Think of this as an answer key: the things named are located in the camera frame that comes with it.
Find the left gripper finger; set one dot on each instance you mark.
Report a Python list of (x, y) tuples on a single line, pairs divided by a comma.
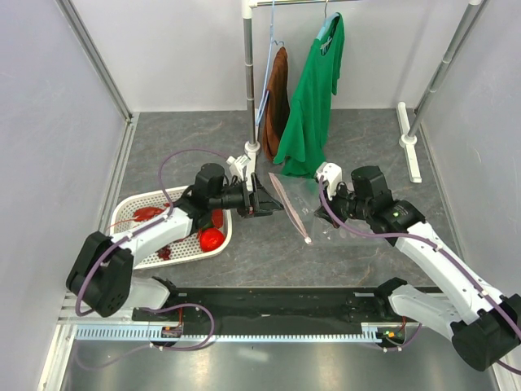
[(262, 203), (246, 212)]

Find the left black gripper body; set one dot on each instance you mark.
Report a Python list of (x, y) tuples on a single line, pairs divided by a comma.
[(229, 197)]

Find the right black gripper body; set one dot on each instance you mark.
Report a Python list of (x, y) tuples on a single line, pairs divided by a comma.
[(348, 205)]

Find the clear zip top bag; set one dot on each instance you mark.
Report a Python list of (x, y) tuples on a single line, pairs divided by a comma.
[(300, 200)]

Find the red toy lobster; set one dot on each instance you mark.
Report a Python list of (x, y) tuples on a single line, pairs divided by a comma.
[(146, 213)]

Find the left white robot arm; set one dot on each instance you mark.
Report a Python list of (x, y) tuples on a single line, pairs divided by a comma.
[(102, 275)]

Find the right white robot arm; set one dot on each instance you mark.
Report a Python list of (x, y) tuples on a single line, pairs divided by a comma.
[(480, 321)]

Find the green toy avocado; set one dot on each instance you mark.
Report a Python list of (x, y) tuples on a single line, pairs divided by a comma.
[(205, 223)]

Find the red toy tomato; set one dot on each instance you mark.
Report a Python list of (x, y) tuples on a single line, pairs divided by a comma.
[(211, 239)]

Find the green t-shirt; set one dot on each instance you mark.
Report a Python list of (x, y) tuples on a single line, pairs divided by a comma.
[(300, 151)]

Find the metal clothes rack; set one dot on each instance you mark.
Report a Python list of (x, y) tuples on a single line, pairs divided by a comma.
[(408, 129)]

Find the dark red toy grapes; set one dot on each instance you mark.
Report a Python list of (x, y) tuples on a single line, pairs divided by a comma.
[(165, 252)]

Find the brown hanging cloth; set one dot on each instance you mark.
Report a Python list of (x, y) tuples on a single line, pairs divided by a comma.
[(277, 108)]

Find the white perforated plastic basket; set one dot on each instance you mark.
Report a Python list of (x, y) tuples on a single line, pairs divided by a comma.
[(179, 252)]

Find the light blue clothes hanger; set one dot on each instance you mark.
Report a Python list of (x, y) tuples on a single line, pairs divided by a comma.
[(327, 20)]

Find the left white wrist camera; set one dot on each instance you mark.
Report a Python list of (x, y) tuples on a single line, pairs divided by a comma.
[(238, 166)]

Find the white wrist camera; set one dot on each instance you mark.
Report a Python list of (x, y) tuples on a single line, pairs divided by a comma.
[(331, 176), (238, 166)]

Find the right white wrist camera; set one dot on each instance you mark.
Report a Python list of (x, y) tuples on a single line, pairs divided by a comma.
[(331, 176)]

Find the blue wire hanger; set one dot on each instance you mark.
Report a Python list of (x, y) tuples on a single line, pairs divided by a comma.
[(272, 42)]

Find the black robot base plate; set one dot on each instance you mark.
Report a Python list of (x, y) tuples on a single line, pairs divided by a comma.
[(288, 310)]

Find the slotted cable duct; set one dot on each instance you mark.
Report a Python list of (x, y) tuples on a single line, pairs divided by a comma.
[(158, 333)]

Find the aluminium frame post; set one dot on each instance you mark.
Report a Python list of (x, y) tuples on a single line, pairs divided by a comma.
[(83, 35)]

